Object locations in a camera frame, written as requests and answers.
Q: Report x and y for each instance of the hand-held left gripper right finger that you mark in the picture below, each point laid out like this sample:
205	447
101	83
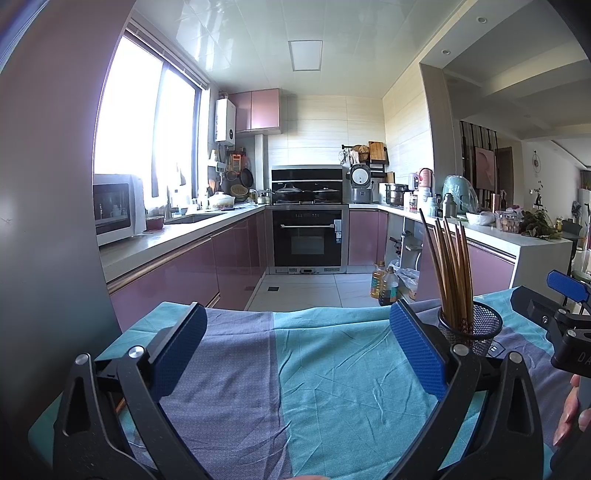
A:
418	350

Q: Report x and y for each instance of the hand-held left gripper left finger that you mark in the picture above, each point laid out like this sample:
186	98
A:
178	355

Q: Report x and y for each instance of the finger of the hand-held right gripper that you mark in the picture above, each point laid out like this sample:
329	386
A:
535	307
570	286

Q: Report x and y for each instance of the black mesh holder cup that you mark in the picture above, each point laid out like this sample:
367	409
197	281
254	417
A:
485	332

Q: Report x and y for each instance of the bunch of wooden chopsticks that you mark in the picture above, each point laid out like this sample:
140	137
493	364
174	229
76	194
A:
450	267

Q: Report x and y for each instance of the hanging pans and utensils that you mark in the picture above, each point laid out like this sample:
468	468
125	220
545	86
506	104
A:
233	173

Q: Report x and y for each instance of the person's right hand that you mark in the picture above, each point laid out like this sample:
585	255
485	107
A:
567	420

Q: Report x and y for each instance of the pink peninsula counter cabinets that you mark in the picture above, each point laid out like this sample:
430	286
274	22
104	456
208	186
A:
489	272

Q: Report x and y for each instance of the clear plastic bag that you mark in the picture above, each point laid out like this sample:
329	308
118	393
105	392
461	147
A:
408	282

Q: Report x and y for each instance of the green potted plant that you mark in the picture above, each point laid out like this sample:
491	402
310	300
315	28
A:
540	224

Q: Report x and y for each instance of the pink lower cabinets with sink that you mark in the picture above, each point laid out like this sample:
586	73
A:
184	277

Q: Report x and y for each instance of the teal and purple tablecloth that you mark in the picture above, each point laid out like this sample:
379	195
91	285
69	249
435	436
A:
332	369

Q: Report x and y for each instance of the white bowl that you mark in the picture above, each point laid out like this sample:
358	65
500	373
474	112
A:
477	218

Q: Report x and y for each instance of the steel sink faucet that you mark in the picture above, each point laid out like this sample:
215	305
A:
171	203

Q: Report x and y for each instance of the black built-in oven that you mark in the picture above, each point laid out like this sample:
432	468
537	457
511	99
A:
309	237

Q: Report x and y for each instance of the steel cooking pot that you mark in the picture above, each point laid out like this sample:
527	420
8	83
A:
397	194

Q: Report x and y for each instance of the white microwave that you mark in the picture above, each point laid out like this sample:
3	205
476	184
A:
117	207

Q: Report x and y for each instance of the white casserole pot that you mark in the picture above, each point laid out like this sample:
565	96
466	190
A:
222	200

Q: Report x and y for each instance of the pink kettle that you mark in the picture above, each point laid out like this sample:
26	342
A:
427	179

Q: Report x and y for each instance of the silver rice cooker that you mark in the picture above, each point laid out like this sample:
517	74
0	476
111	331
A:
361	184

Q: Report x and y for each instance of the black stove with pans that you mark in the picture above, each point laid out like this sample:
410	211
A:
309	184

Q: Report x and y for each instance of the kitchen window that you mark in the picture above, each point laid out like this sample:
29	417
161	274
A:
143	129

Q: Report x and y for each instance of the square ceiling light panel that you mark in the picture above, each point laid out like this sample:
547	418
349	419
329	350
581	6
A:
305	55

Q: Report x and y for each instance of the round wall clock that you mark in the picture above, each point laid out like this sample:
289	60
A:
538	161

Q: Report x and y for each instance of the framed wall picture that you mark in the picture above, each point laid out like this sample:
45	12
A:
485	168

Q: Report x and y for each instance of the wall rack with cutting boards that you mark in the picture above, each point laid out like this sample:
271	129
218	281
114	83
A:
376	154

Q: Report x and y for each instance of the white wall water heater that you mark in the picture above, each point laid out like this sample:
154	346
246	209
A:
226	121

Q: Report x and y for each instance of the pink wall cabinet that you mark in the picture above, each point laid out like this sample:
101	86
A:
256	110

